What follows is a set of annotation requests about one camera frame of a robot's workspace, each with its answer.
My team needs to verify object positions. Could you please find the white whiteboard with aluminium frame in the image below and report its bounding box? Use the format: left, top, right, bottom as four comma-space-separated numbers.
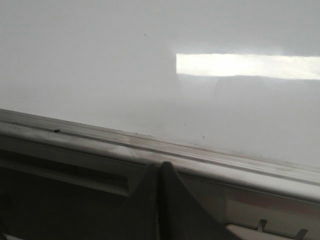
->
0, 0, 320, 202

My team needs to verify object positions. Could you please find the white marker tray under board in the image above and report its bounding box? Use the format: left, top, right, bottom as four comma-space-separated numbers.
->
0, 150, 320, 240

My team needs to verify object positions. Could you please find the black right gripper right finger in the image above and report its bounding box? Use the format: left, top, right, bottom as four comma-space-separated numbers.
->
158, 162, 232, 240

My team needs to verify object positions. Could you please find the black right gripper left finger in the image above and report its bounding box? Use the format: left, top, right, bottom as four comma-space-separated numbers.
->
98, 164, 158, 240

